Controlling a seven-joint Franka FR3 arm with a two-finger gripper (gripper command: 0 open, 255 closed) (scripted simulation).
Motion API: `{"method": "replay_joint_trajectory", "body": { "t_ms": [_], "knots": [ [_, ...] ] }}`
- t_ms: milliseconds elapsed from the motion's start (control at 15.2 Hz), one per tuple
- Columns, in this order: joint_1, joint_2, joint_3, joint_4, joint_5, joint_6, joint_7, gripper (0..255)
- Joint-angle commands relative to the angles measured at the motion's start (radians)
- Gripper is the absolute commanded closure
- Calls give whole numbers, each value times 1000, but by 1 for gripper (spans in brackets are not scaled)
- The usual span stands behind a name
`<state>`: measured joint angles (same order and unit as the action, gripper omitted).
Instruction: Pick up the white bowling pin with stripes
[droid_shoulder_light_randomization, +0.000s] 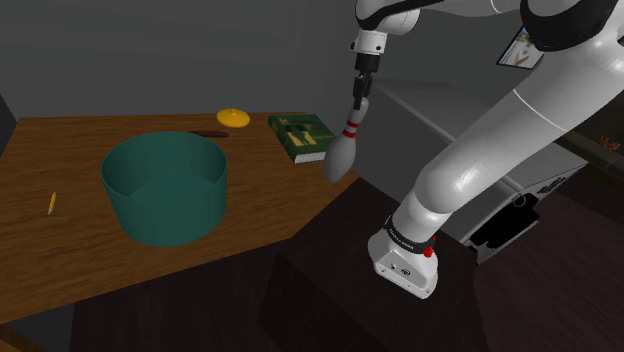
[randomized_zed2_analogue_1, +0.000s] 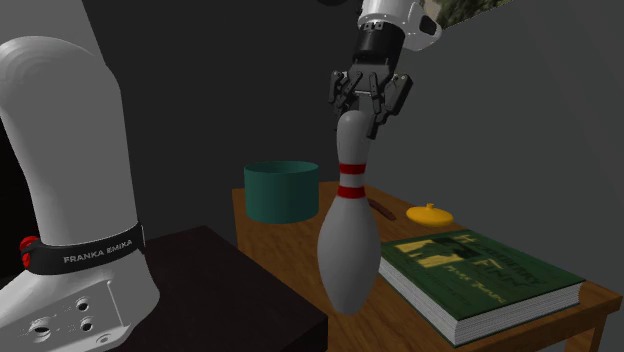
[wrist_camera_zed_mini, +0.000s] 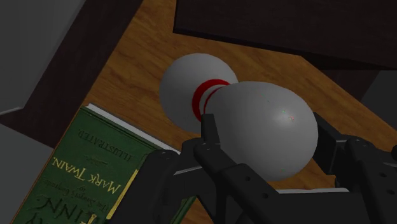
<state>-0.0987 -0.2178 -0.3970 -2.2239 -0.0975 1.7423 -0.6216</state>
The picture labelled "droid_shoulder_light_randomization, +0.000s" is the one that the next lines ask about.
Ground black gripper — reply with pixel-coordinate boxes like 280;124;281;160
352;52;381;111

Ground white bowling pin red stripes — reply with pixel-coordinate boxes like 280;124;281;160
323;97;371;184

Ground green hardcover book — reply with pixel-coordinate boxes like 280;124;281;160
267;113;337;165

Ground yellow round lid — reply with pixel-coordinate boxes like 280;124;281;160
216;108;251;129

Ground dark robot stand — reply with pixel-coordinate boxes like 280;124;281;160
258;176;490;352

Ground green round tub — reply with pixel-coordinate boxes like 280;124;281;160
100;130;229;248

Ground framed wall picture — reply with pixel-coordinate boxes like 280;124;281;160
496;26;544;71

